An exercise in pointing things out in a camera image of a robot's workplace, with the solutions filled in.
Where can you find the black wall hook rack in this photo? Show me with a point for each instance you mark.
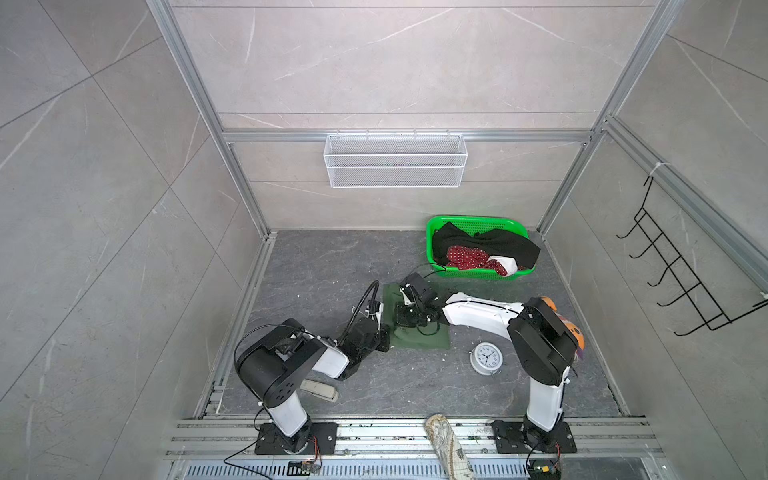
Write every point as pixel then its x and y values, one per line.
pixel 708 310

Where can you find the black skirt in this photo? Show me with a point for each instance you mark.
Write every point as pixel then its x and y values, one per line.
pixel 496 242

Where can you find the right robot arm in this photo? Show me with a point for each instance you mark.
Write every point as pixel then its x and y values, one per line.
pixel 545 344

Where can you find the green skirt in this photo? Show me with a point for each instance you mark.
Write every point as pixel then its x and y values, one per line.
pixel 434 336

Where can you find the white garment in basket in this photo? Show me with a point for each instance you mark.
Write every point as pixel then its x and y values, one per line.
pixel 510 266

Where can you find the red polka dot skirt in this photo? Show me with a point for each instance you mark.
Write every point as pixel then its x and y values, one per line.
pixel 466 258

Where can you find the beige remote control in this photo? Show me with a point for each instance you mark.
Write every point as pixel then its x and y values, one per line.
pixel 320 390

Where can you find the patterned rolled cloth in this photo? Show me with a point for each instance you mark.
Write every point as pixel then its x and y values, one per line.
pixel 447 448

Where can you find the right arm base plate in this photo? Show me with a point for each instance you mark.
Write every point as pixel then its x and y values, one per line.
pixel 525 437

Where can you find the white alarm clock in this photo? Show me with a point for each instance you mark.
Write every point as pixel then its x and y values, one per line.
pixel 486 359

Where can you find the orange plush toy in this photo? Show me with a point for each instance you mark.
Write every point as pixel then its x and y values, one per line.
pixel 573 328

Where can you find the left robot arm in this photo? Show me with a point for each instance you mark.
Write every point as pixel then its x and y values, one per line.
pixel 274 366

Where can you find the green plastic basket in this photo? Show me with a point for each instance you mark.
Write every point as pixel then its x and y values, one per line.
pixel 472 225

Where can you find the white wire wall basket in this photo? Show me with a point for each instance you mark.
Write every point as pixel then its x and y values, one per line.
pixel 367 160

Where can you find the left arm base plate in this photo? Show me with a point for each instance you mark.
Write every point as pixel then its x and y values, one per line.
pixel 321 437

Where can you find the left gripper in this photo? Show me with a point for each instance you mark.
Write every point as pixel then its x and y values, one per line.
pixel 385 339

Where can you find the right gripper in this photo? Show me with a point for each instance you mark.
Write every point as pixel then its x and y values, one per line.
pixel 400 316

